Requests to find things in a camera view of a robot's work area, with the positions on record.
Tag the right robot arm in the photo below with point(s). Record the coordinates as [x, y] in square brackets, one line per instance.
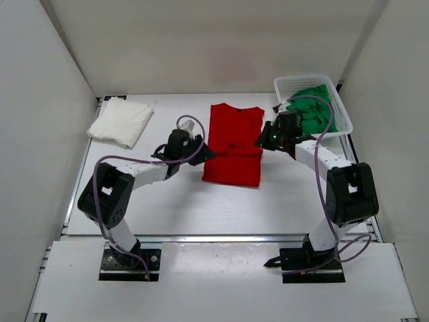
[350, 196]

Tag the white t shirt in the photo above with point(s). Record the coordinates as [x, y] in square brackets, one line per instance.
[121, 122]

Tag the white plastic basket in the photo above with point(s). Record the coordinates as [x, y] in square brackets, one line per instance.
[286, 86]

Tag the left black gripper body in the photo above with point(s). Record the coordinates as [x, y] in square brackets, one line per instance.
[195, 145]

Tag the aluminium table rail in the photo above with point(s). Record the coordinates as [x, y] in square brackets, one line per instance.
[237, 238]

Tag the green t shirt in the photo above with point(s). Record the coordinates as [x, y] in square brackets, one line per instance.
[314, 114]

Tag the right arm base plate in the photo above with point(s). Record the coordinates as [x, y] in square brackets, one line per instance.
[305, 266]

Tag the red t shirt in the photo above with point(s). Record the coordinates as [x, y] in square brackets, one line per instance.
[231, 136]

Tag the blue label sticker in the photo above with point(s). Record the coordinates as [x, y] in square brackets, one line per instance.
[109, 97]

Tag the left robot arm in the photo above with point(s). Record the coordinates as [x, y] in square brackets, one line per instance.
[105, 198]

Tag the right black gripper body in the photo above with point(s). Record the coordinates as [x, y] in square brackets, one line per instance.
[273, 137]

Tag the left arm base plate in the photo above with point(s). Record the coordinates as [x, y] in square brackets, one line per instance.
[116, 266]

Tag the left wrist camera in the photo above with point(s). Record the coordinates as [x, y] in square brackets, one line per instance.
[187, 126]

